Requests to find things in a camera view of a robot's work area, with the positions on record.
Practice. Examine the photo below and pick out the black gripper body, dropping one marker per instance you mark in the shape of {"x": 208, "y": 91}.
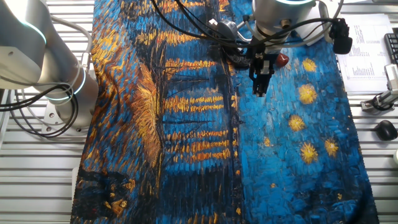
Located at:
{"x": 262, "y": 57}

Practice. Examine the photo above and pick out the black computer mouse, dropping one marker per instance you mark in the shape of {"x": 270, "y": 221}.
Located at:
{"x": 385, "y": 130}

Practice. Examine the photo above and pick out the silver camera mount bracket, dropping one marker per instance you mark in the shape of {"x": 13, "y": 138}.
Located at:
{"x": 384, "y": 99}

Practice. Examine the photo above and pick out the threaded silver clamp rod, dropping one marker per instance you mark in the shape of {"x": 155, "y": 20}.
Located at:
{"x": 243, "y": 22}

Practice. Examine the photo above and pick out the silver ratchet clamp head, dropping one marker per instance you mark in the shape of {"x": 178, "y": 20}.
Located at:
{"x": 227, "y": 29}

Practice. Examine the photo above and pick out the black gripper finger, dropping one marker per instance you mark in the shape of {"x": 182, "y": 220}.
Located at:
{"x": 266, "y": 84}
{"x": 257, "y": 85}

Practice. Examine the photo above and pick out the blue starry painting cloth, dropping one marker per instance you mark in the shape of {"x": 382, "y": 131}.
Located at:
{"x": 199, "y": 174}

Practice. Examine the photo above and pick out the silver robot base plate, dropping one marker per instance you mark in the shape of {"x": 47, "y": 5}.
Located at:
{"x": 49, "y": 119}

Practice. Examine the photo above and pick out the black keyboard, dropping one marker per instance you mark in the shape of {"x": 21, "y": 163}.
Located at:
{"x": 392, "y": 46}

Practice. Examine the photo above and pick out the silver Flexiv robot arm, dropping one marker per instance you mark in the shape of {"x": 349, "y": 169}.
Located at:
{"x": 31, "y": 56}

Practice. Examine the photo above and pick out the printed white paper sheet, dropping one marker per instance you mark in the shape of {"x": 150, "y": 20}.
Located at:
{"x": 363, "y": 62}

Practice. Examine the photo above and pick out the silver ribbed camera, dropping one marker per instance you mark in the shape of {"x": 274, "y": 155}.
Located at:
{"x": 392, "y": 76}

